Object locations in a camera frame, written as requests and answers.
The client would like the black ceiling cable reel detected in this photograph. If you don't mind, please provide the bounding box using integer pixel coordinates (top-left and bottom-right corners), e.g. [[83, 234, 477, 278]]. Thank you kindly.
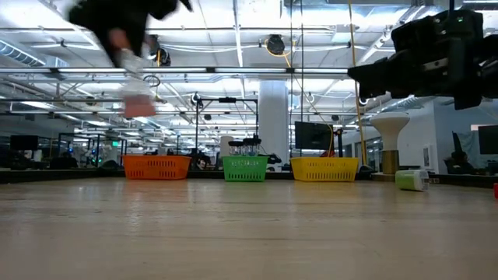
[[149, 34, 172, 67], [265, 33, 287, 56]]

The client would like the green plastic basket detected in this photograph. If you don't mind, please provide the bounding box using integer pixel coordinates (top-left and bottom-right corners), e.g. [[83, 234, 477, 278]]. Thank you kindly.
[[221, 155, 269, 183]]

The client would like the white building column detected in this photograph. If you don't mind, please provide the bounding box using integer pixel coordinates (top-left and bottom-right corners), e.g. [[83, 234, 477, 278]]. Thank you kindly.
[[258, 79, 291, 172]]

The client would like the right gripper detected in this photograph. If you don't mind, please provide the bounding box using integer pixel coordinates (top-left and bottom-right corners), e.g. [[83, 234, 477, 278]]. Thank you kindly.
[[347, 8, 486, 110]]

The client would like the pink hourglass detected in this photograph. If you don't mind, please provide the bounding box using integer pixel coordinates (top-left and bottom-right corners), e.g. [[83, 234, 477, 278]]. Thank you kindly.
[[117, 48, 157, 119]]

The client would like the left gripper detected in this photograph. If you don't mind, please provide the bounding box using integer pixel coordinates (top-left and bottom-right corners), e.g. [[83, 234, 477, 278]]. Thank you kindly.
[[68, 0, 194, 68]]

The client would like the blue sand hourglass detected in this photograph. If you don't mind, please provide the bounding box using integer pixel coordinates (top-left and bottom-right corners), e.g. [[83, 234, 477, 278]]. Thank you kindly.
[[243, 136, 262, 157]]

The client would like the yellow plastic basket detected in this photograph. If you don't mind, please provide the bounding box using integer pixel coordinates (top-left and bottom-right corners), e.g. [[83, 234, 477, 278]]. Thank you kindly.
[[290, 156, 359, 183]]

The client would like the orange plastic basket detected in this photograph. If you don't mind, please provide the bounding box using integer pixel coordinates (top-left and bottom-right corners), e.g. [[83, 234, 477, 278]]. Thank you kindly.
[[122, 154, 192, 180]]

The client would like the yellow cable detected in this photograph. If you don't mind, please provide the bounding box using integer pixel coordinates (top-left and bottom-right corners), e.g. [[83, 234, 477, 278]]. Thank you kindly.
[[347, 0, 369, 166]]

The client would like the black monitor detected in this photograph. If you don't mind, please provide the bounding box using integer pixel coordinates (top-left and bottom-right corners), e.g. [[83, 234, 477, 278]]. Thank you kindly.
[[294, 121, 333, 151], [477, 124, 498, 156], [9, 135, 39, 151]]

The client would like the white mushroom table lamp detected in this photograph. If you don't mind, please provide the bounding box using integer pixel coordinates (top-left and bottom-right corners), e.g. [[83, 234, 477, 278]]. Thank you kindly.
[[369, 111, 412, 175]]

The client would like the green USB wall charger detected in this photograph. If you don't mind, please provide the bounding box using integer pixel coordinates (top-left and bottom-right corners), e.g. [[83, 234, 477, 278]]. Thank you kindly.
[[395, 169, 431, 192]]

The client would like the person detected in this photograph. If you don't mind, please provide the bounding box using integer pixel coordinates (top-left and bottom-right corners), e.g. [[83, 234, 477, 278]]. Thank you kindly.
[[444, 150, 476, 175]]

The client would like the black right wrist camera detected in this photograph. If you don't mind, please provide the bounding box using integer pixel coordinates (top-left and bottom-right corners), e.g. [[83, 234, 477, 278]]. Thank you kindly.
[[391, 15, 439, 54]]

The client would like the white sand hourglass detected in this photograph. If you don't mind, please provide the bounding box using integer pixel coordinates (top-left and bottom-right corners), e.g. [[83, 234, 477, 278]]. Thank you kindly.
[[228, 139, 244, 157]]

